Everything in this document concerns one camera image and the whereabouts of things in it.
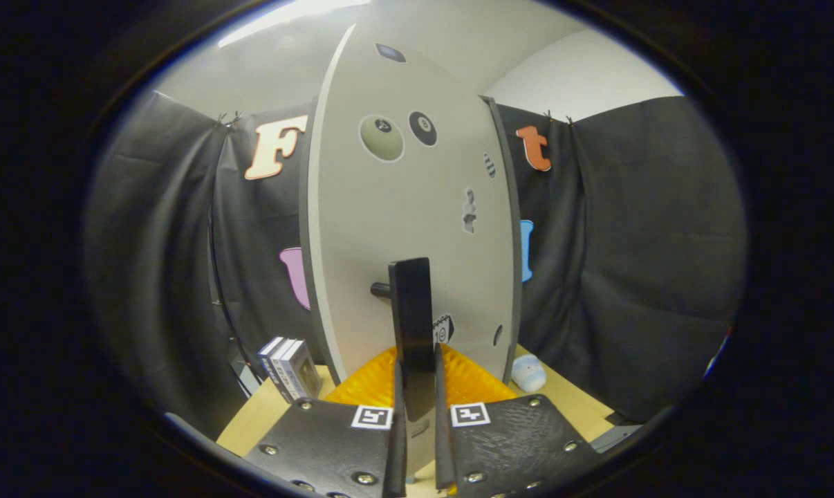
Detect black backdrop cloth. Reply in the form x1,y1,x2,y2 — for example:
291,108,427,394
85,90,746,423

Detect white cabinet door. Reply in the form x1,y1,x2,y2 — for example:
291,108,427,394
299,24,521,388

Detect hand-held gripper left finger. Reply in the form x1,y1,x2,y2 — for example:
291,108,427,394
243,344,407,498

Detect grey cabinet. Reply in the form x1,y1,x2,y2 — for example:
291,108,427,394
481,95,526,385

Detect grey metal stand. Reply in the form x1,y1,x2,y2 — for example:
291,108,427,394
234,346,259,395

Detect grey cover book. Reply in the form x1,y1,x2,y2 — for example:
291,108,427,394
280,340,323,402

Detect white spine book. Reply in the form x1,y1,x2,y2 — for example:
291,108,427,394
270,339,300,402

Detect black door handle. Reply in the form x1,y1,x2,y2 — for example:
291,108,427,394
371,258,437,423

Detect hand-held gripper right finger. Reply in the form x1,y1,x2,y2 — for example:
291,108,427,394
434,344,601,497

